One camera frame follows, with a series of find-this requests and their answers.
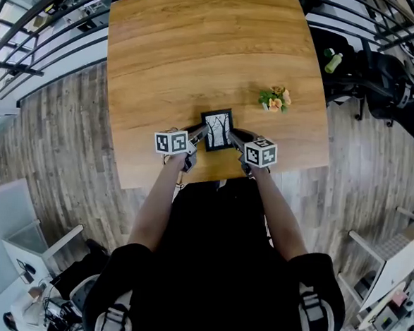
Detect orange flowers in white pot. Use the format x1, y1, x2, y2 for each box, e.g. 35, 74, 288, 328
257, 85, 293, 115

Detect person's right forearm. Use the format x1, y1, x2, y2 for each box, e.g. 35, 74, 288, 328
244, 166, 314, 264

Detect person's left shoulder strap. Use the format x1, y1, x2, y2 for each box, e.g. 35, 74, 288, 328
95, 287, 132, 331

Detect black electronic equipment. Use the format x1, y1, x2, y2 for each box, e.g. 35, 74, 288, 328
42, 296, 85, 331

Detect black office chair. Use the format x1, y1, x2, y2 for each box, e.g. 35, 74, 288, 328
362, 50, 414, 154
302, 26, 372, 122

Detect pink object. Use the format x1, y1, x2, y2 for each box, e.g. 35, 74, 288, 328
387, 289, 408, 308

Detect white desk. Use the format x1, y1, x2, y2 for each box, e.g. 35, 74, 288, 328
0, 176, 88, 331

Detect person's left forearm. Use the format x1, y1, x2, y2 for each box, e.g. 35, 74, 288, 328
127, 150, 187, 255

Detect grey shell office chair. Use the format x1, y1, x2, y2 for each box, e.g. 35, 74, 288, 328
68, 271, 102, 312

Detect grey device with screen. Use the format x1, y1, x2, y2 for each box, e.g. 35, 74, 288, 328
372, 302, 410, 331

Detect person's black clothing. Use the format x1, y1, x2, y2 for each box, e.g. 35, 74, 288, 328
81, 169, 355, 331

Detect white table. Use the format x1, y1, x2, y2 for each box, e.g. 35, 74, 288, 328
334, 202, 414, 318

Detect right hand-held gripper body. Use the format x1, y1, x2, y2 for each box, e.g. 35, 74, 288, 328
232, 128, 279, 180

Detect light green bottle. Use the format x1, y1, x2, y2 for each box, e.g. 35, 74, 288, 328
324, 52, 344, 75

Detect black picture frame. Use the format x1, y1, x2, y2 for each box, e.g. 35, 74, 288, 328
197, 107, 237, 155

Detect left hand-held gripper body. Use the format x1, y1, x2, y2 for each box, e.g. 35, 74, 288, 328
152, 125, 200, 174

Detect round beige table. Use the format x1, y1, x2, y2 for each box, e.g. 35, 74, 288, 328
357, 277, 408, 331

